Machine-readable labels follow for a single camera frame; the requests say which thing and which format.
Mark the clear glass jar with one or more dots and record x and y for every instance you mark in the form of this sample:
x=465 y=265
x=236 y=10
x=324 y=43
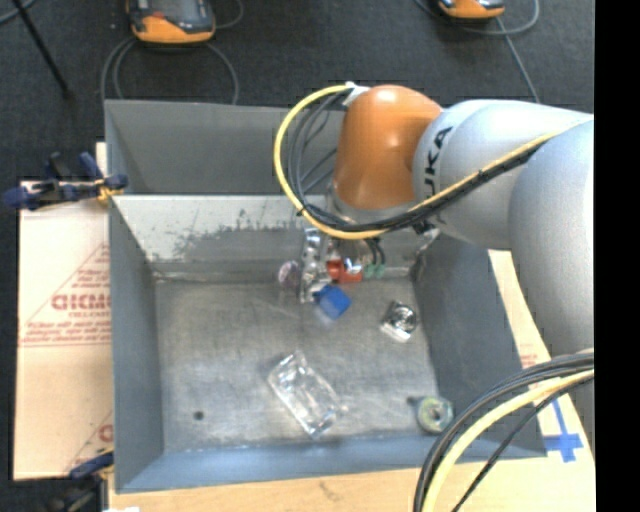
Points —
x=399 y=321

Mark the grey metal bin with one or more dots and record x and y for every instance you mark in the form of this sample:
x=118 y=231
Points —
x=225 y=350

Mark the brown cardboard board red print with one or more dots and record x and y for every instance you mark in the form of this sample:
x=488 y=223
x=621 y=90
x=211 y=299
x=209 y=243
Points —
x=60 y=380

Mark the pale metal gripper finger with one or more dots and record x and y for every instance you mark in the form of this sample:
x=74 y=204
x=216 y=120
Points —
x=311 y=282
x=313 y=245

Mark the blue block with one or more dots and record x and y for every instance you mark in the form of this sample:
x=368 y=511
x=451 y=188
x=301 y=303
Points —
x=335 y=301

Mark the clear plastic box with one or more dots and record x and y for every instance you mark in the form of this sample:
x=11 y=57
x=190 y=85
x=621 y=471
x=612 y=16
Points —
x=302 y=392

